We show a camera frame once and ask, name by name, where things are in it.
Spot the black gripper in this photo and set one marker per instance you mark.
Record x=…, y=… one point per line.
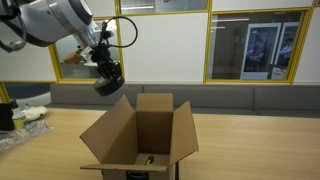
x=106, y=61

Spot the brown cardboard box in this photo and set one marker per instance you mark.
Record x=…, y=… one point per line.
x=116, y=140

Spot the black box-shaped object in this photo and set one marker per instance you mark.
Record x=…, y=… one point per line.
x=6, y=117

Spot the white crumpled cloth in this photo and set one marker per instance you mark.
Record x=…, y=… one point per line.
x=35, y=113

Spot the small bottle with black cap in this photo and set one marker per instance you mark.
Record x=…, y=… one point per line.
x=18, y=120

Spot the clear plastic bag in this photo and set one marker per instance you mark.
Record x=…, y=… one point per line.
x=23, y=133

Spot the grey bench sofa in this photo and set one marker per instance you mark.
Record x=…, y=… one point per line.
x=233, y=96

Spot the large poster of seated person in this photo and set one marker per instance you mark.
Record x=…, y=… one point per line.
x=258, y=50

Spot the narrow poster of seated person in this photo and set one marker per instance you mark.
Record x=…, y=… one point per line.
x=287, y=46

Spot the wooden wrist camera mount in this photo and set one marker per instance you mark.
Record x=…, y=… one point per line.
x=72, y=58

